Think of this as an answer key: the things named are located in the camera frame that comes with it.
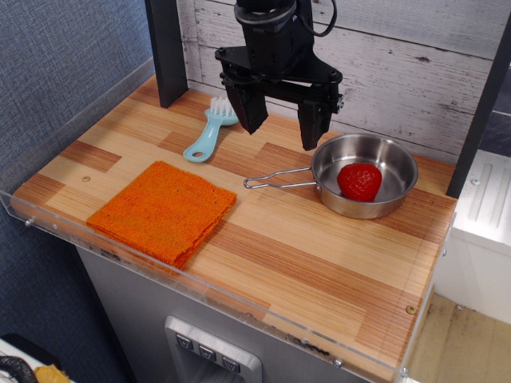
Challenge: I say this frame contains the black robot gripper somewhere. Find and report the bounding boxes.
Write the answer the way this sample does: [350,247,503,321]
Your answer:
[215,1,343,151]

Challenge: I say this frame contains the red toy strawberry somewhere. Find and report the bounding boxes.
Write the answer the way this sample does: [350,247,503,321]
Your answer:
[337,163,382,202]

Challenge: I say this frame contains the light blue dish brush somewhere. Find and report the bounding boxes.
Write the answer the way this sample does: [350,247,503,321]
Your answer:
[183,97,239,163]

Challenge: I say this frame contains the orange folded cloth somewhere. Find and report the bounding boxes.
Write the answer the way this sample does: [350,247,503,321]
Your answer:
[86,161,237,269]

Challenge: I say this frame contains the clear acrylic table guard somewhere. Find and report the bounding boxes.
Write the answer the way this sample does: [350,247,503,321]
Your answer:
[1,49,454,382]

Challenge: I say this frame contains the white grooved side counter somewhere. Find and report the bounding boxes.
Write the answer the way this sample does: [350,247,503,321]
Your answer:
[432,150,510,323]

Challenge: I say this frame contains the grey toy fridge cabinet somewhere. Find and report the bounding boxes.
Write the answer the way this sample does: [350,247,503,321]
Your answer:
[75,243,384,383]

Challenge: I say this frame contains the silver dispenser button panel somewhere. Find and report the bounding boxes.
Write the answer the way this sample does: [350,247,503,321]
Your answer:
[164,315,263,382]

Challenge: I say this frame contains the black and yellow corner object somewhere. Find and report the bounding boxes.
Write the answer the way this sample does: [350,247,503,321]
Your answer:
[1,334,73,382]

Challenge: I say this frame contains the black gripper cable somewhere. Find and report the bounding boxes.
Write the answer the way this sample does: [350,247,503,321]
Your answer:
[293,0,339,38]

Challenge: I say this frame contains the stainless steel pot with handle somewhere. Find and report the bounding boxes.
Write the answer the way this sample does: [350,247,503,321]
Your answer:
[244,133,418,219]

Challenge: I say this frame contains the dark left vertical post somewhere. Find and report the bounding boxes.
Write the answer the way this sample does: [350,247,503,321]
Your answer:
[145,0,188,108]

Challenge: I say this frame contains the dark vertical post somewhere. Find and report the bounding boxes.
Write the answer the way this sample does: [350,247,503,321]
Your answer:
[145,0,188,108]
[446,18,510,198]

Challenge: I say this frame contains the dark right vertical post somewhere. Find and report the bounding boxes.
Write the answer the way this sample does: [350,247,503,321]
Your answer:
[446,18,510,198]

